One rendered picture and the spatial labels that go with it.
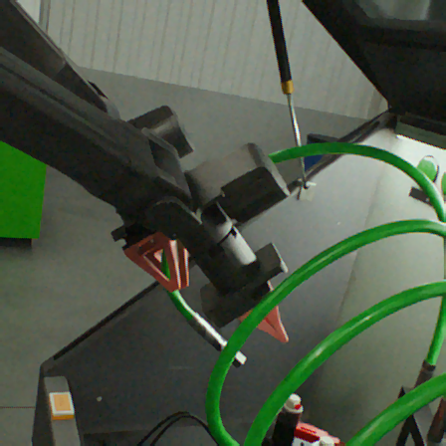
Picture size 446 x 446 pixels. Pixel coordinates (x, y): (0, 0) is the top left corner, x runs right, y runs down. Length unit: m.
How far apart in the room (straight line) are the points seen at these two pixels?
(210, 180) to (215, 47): 6.65
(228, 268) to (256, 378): 0.55
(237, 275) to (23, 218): 3.41
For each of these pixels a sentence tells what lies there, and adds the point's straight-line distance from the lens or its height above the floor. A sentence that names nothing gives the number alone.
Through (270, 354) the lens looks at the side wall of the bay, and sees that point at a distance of 1.11.
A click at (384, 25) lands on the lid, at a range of 0.91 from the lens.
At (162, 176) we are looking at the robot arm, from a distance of 0.52.
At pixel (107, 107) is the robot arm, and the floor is 1.40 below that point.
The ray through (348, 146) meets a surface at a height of 1.42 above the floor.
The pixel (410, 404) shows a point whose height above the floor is 1.28.
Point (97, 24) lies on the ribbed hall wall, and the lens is 6.98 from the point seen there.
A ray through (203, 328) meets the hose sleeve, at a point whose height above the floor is 1.15.
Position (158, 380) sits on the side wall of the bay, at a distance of 1.05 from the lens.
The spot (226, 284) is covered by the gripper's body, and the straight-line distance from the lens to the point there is 0.62.
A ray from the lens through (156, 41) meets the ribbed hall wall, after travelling 7.10.
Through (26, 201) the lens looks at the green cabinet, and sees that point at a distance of 3.94.
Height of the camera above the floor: 1.50
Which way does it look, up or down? 19 degrees down
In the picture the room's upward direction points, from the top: 12 degrees clockwise
